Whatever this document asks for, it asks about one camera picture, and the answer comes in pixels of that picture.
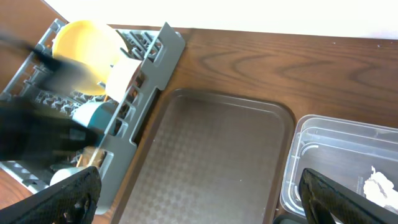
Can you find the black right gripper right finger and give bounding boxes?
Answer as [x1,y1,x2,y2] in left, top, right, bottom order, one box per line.
[298,168,397,224]

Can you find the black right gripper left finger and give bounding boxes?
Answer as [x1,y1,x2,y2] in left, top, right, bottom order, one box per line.
[1,166,101,224]

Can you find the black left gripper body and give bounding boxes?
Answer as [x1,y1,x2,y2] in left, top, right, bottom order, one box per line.
[1,99,103,162]

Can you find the white ribbed cup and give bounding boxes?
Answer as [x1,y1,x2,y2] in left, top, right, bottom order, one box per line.
[50,167,86,186]

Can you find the wooden chopstick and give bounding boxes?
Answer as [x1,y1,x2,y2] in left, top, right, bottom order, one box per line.
[85,146,102,168]
[76,154,84,167]

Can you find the light blue bowl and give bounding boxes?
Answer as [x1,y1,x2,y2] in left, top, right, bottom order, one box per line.
[72,102,116,133]

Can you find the yellow round plate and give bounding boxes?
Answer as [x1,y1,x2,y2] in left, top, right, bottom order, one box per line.
[52,20,127,96]

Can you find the pale pink bowl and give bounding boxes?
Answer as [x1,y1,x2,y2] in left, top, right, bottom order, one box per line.
[105,58,142,103]

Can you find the clear plastic waste bin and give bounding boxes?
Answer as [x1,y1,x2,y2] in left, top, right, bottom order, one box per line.
[280,114,397,217]

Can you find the crumpled white tissue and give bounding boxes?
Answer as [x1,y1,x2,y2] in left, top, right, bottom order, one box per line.
[363,166,398,214]

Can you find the grey plastic dish rack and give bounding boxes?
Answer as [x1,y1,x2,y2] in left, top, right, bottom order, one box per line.
[1,20,185,215]

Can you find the dark brown serving tray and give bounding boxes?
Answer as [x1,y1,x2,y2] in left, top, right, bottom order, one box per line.
[113,89,295,223]

